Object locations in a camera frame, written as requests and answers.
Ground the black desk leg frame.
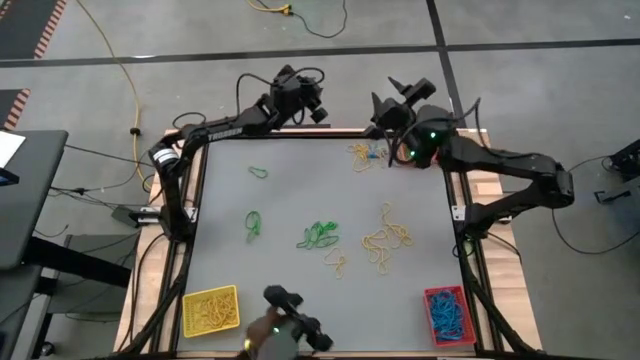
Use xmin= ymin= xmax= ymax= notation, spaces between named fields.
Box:
xmin=0 ymin=234 xmax=134 ymax=360

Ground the red plastic basket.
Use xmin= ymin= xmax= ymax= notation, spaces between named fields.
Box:
xmin=422 ymin=285 xmax=478 ymax=348

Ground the large hazard striped mat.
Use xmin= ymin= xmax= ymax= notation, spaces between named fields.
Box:
xmin=0 ymin=0 xmax=68 ymax=60

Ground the black equipment stand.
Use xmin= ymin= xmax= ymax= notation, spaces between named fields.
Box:
xmin=594 ymin=139 xmax=640 ymax=204

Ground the black cable loop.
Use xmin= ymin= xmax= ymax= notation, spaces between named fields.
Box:
xmin=172 ymin=111 xmax=209 ymax=130

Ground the small hazard striped mat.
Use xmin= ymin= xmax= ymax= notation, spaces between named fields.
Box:
xmin=0 ymin=88 xmax=32 ymax=132

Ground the black metal bar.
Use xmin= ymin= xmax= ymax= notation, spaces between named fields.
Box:
xmin=279 ymin=122 xmax=332 ymax=132

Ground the yellow plastic basket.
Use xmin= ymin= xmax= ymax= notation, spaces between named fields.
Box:
xmin=181 ymin=284 xmax=241 ymax=339

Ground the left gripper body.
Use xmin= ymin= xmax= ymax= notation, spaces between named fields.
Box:
xmin=269 ymin=64 xmax=325 ymax=117

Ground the black device green light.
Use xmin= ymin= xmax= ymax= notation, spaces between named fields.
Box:
xmin=263 ymin=284 xmax=335 ymax=352

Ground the yellow extension cord plug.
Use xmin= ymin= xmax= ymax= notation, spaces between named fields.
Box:
xmin=244 ymin=0 xmax=294 ymax=16

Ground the long black cable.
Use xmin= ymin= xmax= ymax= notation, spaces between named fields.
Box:
xmin=551 ymin=155 xmax=640 ymax=256

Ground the black floor cable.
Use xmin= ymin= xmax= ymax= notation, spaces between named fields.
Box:
xmin=289 ymin=0 xmax=349 ymax=40

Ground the white paper sheet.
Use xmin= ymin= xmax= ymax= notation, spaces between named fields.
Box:
xmin=0 ymin=130 xmax=26 ymax=170

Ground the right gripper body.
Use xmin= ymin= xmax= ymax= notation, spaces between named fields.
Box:
xmin=397 ymin=105 xmax=457 ymax=170

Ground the grey table mat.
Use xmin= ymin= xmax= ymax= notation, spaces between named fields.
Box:
xmin=182 ymin=137 xmax=474 ymax=354

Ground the black desk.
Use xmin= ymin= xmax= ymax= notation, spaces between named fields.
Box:
xmin=0 ymin=129 xmax=70 ymax=274

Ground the yellow power cable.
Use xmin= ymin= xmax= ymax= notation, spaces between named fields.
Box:
xmin=74 ymin=0 xmax=151 ymax=191

